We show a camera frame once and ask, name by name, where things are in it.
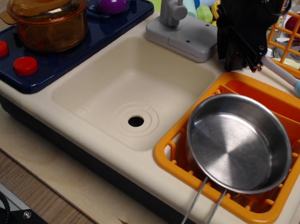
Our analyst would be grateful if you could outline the stainless steel pan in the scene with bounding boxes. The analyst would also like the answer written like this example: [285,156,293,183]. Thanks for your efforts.
[174,89,297,224]

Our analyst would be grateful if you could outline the green toy vegetable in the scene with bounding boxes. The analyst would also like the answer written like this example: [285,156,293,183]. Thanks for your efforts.
[196,5,213,23]

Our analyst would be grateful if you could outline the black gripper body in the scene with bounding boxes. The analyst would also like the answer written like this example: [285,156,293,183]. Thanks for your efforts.
[217,0,285,59]

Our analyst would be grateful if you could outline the grey spoon with blue handle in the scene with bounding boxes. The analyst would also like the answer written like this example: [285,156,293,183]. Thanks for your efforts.
[262,56,300,98]

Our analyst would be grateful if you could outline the dark blue toy stove top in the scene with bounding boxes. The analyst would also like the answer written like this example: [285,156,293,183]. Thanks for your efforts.
[0,0,154,94]

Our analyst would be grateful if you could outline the amber transparent pot with lid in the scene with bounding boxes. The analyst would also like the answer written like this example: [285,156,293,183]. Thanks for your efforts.
[0,0,88,52]

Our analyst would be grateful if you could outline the cream toy kitchen sink unit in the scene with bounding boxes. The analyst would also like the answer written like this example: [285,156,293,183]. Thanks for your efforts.
[0,0,300,224]

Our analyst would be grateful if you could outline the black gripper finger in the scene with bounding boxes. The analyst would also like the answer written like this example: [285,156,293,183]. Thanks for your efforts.
[244,51,264,73]
[225,42,247,72]

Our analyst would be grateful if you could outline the right red stove knob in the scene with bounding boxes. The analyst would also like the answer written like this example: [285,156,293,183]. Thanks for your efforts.
[13,56,38,76]

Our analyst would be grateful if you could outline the grey toy faucet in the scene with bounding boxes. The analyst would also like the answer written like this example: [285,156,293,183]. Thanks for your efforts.
[146,0,218,63]

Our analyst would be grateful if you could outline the yellow toy corn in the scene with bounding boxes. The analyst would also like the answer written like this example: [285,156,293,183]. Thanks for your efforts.
[211,0,221,20]

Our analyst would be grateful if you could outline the orange dish drainer basket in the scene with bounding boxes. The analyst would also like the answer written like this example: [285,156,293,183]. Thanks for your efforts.
[153,72,300,224]

